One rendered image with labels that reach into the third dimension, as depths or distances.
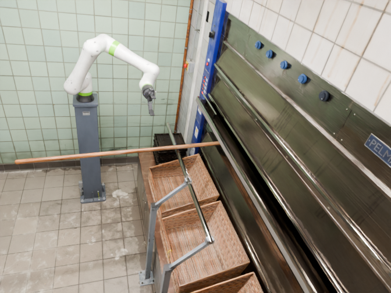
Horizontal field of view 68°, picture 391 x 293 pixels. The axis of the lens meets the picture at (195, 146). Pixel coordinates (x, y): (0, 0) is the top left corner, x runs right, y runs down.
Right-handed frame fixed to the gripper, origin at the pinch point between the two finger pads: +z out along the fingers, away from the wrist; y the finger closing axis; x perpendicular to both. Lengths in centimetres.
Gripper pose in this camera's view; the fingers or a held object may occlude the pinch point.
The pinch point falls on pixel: (152, 106)
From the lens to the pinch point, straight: 210.1
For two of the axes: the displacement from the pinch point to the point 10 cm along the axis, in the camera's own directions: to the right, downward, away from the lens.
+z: 2.7, 6.0, -7.5
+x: -9.5, 0.4, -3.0
